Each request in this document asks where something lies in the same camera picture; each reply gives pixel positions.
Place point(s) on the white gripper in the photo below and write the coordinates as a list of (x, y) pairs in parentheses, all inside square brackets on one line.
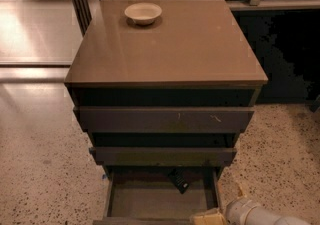
[(237, 211)]

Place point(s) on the black rxbar chocolate bar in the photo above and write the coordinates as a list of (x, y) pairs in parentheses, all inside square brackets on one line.
[(178, 180)]

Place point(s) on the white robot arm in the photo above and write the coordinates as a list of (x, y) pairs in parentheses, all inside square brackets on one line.
[(267, 216)]

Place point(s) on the open bottom grey drawer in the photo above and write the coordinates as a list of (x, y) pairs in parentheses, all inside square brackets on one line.
[(146, 196)]

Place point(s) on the grey drawer cabinet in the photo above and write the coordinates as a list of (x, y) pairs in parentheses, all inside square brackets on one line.
[(193, 55)]

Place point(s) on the middle grey drawer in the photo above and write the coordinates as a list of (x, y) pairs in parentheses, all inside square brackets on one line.
[(163, 157)]

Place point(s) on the top grey drawer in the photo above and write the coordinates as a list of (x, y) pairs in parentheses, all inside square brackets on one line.
[(157, 120)]

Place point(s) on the white ceramic bowl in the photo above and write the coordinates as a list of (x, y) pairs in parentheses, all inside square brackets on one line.
[(143, 13)]

